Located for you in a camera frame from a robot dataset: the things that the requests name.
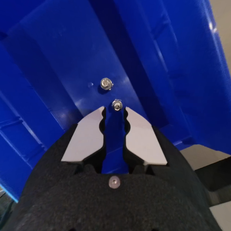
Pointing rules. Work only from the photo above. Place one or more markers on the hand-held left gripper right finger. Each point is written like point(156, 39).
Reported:
point(142, 142)

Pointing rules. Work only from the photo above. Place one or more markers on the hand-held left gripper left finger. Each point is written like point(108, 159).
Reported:
point(86, 139)

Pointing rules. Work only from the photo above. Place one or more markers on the steel hex bolt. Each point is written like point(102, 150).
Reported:
point(105, 83)
point(117, 106)

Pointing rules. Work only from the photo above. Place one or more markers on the blue plastic bin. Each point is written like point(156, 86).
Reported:
point(63, 63)

